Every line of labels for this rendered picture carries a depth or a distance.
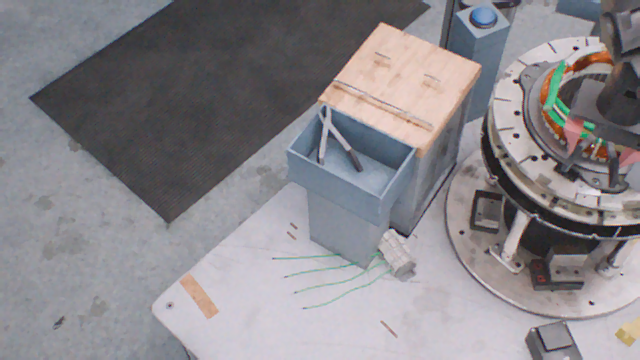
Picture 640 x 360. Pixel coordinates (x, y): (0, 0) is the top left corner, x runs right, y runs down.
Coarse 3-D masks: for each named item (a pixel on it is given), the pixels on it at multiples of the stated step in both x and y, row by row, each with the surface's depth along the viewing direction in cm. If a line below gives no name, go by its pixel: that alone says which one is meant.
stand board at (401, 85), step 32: (384, 32) 123; (352, 64) 119; (416, 64) 119; (448, 64) 118; (320, 96) 115; (352, 96) 115; (384, 96) 115; (416, 96) 115; (448, 96) 115; (384, 128) 112; (416, 128) 111
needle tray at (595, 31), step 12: (564, 0) 128; (576, 0) 127; (588, 0) 126; (600, 0) 131; (564, 12) 130; (576, 12) 129; (588, 12) 128; (600, 12) 127; (588, 36) 143; (600, 36) 132
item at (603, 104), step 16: (592, 80) 90; (608, 80) 85; (592, 96) 89; (608, 96) 85; (624, 96) 83; (576, 112) 87; (592, 112) 87; (608, 112) 86; (624, 112) 85; (624, 128) 86
